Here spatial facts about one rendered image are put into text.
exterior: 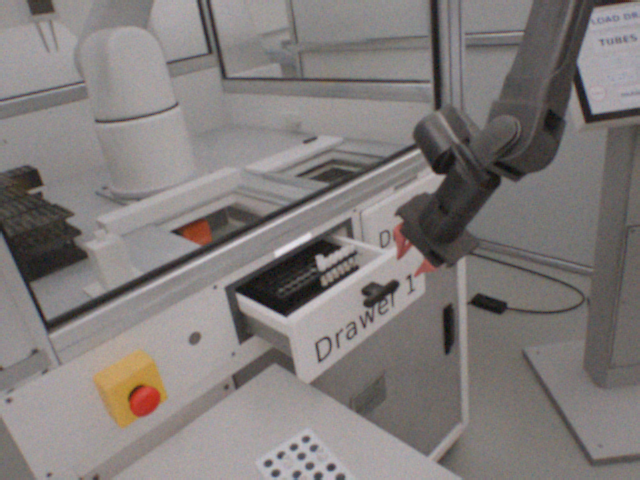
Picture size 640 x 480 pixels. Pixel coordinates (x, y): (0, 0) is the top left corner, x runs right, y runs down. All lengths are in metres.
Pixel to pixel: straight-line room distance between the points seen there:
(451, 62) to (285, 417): 0.78
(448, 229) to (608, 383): 1.35
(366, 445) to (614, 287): 1.13
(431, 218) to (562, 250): 1.97
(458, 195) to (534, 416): 1.33
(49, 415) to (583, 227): 2.19
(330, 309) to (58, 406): 0.37
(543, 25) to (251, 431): 0.64
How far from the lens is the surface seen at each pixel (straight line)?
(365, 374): 1.18
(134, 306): 0.74
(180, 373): 0.82
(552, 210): 2.53
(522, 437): 1.80
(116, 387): 0.72
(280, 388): 0.85
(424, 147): 0.65
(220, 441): 0.80
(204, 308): 0.80
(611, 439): 1.81
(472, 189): 0.60
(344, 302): 0.75
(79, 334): 0.72
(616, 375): 1.93
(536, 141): 0.59
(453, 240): 0.68
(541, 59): 0.61
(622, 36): 1.47
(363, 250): 0.93
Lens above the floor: 1.32
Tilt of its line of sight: 26 degrees down
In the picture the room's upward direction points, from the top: 9 degrees counter-clockwise
